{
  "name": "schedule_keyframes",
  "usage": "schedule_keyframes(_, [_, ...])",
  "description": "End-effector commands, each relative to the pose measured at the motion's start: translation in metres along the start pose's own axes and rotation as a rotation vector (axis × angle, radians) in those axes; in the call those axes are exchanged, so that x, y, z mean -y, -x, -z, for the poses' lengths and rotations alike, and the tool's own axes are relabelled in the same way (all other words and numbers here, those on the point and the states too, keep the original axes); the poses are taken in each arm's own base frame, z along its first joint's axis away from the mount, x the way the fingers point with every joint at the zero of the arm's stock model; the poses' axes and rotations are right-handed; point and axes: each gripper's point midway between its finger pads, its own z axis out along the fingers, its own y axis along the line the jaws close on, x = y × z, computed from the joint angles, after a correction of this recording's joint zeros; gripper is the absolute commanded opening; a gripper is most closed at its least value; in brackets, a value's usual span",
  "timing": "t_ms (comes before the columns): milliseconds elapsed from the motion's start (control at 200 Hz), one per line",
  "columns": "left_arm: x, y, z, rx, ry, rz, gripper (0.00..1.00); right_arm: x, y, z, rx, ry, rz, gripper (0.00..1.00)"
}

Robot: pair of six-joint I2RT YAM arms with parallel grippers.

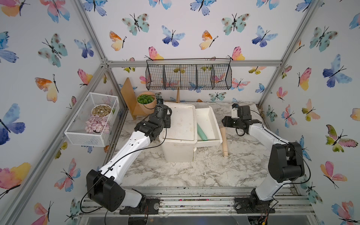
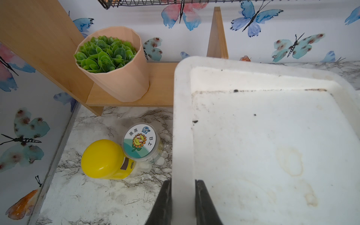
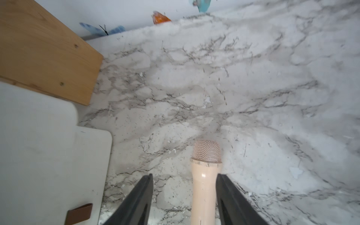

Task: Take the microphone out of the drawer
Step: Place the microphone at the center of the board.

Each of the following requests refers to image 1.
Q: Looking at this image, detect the peach toy microphone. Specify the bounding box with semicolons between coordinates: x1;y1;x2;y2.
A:
220;127;229;157

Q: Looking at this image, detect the white plastic drawer cabinet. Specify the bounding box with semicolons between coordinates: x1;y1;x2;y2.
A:
159;102;198;162

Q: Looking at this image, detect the white top drawer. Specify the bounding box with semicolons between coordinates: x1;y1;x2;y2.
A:
196;106;223;148

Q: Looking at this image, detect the green toy microphone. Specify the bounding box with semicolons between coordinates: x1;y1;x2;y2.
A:
197;124;208;141

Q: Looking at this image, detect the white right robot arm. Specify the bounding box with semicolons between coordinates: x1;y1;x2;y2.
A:
222;104;305;202

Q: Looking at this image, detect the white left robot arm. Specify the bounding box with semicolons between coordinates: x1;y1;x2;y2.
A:
86;99;172;213

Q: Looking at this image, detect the peach pot green plant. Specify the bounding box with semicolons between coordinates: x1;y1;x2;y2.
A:
136;91;157;114

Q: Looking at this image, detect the wooden shelf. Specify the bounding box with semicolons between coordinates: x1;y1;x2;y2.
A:
120;77;181;119

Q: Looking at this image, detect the bowl of pebbles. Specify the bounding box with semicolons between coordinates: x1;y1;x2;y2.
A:
91;104;113;118

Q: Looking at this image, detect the pink flower succulent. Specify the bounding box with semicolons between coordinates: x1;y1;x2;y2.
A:
85;116;110;134

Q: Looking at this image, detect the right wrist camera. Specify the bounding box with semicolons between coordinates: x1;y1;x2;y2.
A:
231;103;239;118

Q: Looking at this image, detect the black wire wall basket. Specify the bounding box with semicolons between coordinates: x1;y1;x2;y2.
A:
141;58;233;93

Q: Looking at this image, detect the white mesh wall basket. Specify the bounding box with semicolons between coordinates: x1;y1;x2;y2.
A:
64;92;120;147

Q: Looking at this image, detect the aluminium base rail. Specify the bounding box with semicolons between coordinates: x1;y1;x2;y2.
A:
78;186;318;225

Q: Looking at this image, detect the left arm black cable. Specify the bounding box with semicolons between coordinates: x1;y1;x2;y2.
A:
80;94;168;225

